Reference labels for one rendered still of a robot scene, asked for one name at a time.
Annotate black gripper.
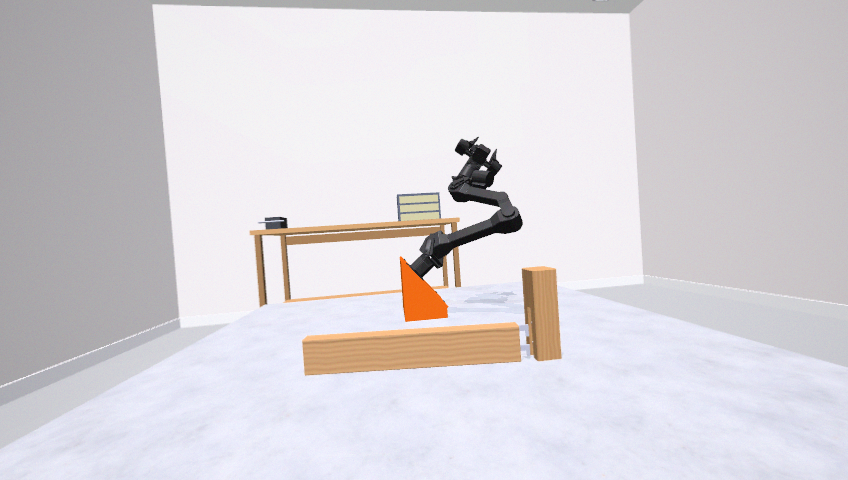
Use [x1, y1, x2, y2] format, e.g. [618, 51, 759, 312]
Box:
[455, 137, 502, 176]

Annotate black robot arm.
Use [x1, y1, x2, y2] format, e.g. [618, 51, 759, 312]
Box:
[408, 144, 523, 281]

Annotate wooden headboard post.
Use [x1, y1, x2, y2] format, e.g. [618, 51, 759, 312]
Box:
[522, 266, 561, 361]

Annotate wooden rail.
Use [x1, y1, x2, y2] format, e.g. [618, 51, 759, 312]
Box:
[302, 322, 530, 375]

